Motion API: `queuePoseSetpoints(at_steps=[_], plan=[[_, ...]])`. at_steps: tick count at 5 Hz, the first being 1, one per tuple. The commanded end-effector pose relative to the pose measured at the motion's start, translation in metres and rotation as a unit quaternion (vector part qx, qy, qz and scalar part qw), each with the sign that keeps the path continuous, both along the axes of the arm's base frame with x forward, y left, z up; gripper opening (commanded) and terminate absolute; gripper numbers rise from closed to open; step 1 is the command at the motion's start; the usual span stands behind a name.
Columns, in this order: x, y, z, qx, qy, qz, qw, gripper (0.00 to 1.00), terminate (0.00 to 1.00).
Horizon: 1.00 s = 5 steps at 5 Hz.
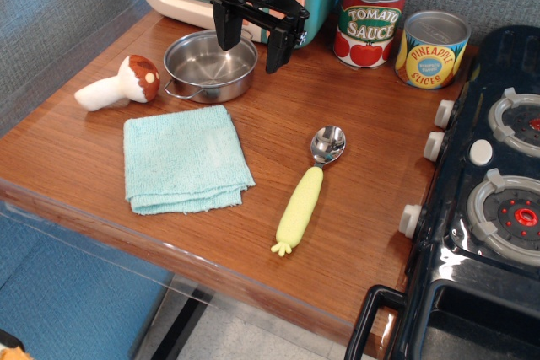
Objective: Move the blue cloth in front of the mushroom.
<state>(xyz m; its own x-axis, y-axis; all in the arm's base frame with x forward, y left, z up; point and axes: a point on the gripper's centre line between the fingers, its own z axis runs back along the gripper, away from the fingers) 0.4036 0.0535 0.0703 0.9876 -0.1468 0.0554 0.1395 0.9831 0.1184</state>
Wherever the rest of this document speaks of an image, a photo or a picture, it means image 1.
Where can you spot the spoon with yellow handle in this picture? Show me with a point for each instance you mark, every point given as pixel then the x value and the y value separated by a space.
pixel 326 146

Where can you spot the white stove knob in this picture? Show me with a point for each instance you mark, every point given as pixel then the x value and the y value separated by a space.
pixel 433 146
pixel 443 113
pixel 409 220

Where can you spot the pineapple slices can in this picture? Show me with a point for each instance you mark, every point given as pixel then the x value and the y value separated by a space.
pixel 431 50

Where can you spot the white stove knob top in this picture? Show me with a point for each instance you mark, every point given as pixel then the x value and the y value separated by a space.
pixel 443 113

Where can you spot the small steel pot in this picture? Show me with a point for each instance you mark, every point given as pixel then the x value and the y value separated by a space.
pixel 200 71

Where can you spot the black toy stove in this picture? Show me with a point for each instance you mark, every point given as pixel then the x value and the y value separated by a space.
pixel 473 270

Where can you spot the light blue folded cloth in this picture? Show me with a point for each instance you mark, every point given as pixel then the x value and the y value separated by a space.
pixel 184 162

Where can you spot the tomato sauce can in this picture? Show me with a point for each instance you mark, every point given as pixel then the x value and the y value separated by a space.
pixel 366 30

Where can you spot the orange object bottom corner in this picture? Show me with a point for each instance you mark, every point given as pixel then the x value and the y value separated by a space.
pixel 14 353

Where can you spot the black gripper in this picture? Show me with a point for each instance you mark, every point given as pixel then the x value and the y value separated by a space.
pixel 285 19

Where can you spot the white stove knob bottom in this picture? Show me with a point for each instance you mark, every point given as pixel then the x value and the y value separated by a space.
pixel 409 220

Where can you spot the white brown toy mushroom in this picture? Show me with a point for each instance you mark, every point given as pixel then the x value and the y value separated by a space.
pixel 137 80

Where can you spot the white stove knob middle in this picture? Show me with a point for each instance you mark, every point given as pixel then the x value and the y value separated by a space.
pixel 433 146

